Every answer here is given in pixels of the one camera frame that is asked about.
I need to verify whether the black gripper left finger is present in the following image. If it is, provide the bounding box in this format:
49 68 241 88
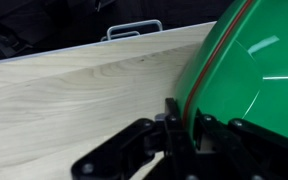
71 98 197 180

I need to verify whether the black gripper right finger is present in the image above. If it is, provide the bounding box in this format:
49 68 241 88
194 110 288 180

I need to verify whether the green plastic bowl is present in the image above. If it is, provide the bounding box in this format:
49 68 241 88
185 0 288 137

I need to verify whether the orange red plastic bowl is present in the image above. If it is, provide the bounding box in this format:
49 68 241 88
182 0 254 125

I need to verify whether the green bottom bowl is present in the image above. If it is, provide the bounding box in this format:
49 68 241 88
175 0 248 118

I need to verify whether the white cabinet with wooden top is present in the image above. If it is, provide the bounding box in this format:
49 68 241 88
0 23 212 180

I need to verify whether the metal drawer handle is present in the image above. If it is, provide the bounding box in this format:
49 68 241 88
100 19 163 41

